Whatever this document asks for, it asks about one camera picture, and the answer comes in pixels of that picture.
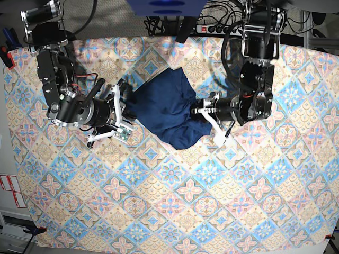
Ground blue box overhead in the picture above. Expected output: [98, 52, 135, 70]
[127, 0, 207, 16]

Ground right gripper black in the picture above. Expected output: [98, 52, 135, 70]
[86, 79, 134, 148]

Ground black clamp bottom right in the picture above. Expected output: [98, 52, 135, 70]
[325, 235, 335, 240]

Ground blue long-sleeve T-shirt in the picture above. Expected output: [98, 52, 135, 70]
[127, 68, 212, 150]

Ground blue clamp top left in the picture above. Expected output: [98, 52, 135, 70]
[3, 28, 22, 50]

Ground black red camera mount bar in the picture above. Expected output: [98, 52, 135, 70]
[175, 16, 198, 44]

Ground white cabinet bottom left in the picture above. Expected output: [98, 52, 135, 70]
[1, 210, 36, 253]

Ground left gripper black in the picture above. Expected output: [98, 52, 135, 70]
[190, 92, 239, 147]

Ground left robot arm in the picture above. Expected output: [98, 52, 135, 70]
[190, 1, 286, 147]

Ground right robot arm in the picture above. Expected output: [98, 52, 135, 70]
[21, 1, 135, 148]

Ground white power strip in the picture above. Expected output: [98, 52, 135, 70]
[195, 24, 229, 37]

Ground black clamp bottom left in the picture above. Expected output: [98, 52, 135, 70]
[23, 225, 47, 236]

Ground red white labels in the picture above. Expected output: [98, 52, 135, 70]
[1, 174, 26, 208]

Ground red black clamp left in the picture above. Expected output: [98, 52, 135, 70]
[1, 46, 15, 70]

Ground patterned tile tablecloth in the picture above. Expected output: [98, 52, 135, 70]
[3, 46, 338, 253]

